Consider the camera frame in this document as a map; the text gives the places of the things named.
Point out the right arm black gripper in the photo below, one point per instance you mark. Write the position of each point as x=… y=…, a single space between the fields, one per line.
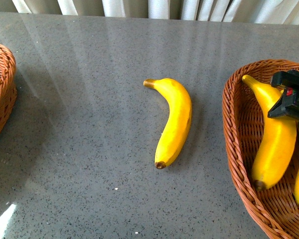
x=288 y=103

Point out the yellow plastic banana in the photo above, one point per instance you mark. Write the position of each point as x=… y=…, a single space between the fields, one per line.
x=178 y=124

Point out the yellow banana left in basket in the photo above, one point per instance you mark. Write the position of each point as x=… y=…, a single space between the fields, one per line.
x=279 y=138

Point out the right brown wicker basket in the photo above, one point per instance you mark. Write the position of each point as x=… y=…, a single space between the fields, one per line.
x=274 y=210

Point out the brown wicker basket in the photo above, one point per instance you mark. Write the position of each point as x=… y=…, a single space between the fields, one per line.
x=8 y=91
x=274 y=210

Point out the white pleated curtain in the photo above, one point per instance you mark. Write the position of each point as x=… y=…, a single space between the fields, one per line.
x=248 y=11

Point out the left brown wicker basket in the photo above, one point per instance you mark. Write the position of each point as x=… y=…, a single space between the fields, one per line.
x=8 y=91

